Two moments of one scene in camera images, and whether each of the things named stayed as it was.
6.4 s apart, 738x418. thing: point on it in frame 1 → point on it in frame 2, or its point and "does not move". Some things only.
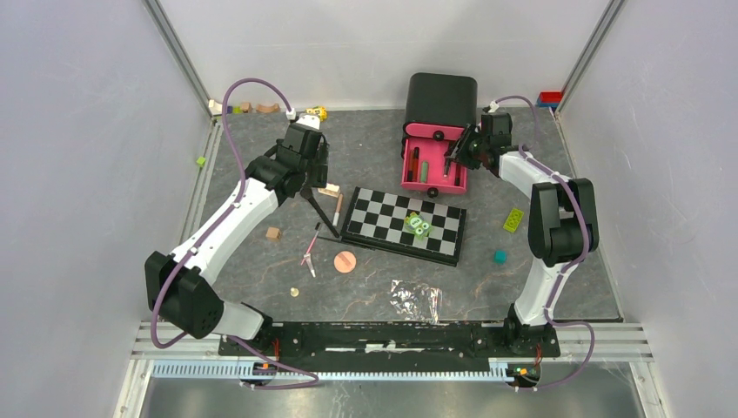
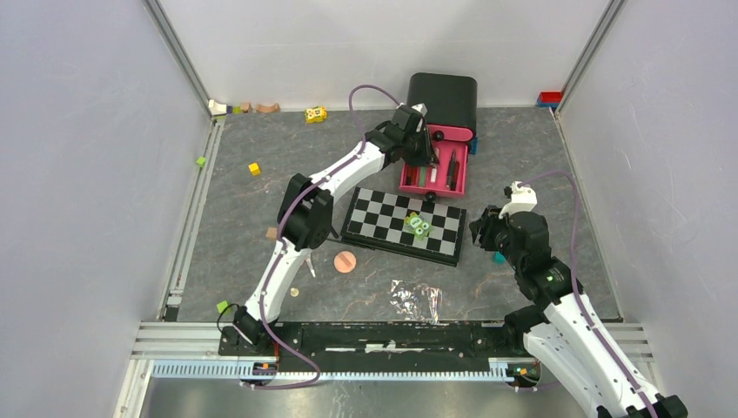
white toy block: (216, 108) does not move
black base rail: (352, 340) does not move
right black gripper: (463, 156) → (482, 227)
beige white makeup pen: (338, 210) → (434, 171)
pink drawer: (422, 168) does not move
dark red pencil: (413, 165) does not move
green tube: (424, 171) does not move
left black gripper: (318, 178) → (426, 158)
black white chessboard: (376, 219) does not move
